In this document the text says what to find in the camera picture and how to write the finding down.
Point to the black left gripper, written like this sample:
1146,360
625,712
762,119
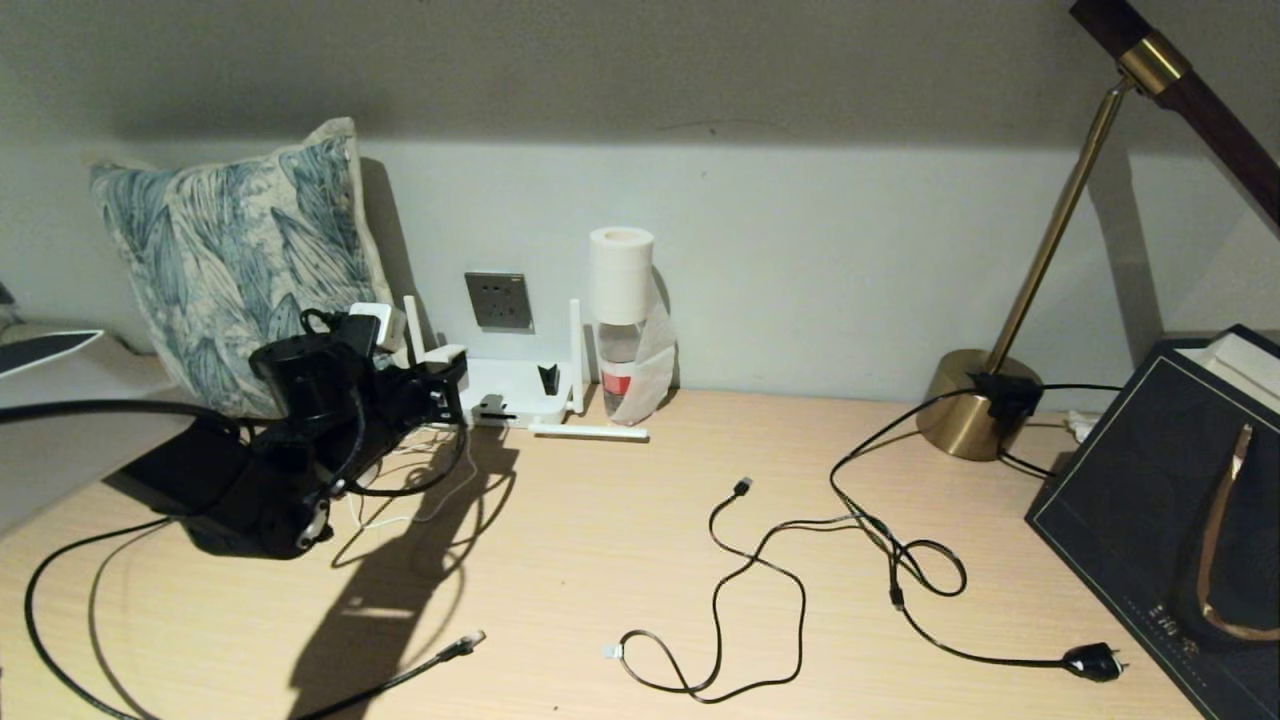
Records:
395,405

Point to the white power adapter black face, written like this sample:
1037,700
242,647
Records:
447,354

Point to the white router with antennas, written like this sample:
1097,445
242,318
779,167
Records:
525,385

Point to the black clip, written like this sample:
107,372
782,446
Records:
548,380

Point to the clear bottle red label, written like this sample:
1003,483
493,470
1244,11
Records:
618,350

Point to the white paper roll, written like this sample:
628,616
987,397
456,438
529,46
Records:
621,272

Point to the blue leaf pattern pillow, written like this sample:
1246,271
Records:
220,230

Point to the brass desk lamp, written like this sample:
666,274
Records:
958,402

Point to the white box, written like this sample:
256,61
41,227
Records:
1242,362

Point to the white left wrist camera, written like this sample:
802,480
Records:
385,325

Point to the grey wall socket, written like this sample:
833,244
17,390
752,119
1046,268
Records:
498,302

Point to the black lamp switch box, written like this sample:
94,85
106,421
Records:
1005,394

